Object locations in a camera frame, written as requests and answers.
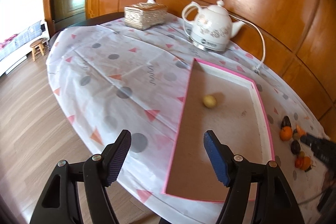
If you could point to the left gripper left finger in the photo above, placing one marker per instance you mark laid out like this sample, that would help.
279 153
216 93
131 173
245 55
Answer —
59 200

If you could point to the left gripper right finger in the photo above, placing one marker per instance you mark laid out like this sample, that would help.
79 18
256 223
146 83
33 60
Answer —
274 202

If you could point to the orange tangerine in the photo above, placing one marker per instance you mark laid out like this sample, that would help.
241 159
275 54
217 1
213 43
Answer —
306 163
286 133

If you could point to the small orange carrot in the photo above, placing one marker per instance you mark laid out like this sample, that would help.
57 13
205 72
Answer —
301 132

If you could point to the dark brown passion fruit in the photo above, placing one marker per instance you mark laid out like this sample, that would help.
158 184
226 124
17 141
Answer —
295 147

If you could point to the small green-yellow fruit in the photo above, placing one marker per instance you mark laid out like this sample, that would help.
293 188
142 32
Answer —
296 136

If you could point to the dark eggplant piece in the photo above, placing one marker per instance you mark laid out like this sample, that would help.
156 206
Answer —
285 122

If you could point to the small yellow round fruit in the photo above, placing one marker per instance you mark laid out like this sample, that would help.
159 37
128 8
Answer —
209 101

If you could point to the small red tomato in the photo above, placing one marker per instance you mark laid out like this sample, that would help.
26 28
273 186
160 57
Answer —
298 162

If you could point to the pink-edged shallow tray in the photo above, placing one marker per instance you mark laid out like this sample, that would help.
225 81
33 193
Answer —
239 120

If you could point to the patterned white tablecloth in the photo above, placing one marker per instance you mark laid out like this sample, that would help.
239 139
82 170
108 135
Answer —
111 77

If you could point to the small wooden stool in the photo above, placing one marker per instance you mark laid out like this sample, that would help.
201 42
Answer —
38 44

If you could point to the bed with plaid blanket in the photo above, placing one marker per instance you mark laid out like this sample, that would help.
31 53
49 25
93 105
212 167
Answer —
17 49

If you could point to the white ceramic electric kettle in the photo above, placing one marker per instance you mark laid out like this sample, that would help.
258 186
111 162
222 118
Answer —
210 26

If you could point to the woven tissue box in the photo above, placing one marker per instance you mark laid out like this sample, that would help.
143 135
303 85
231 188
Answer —
144 15

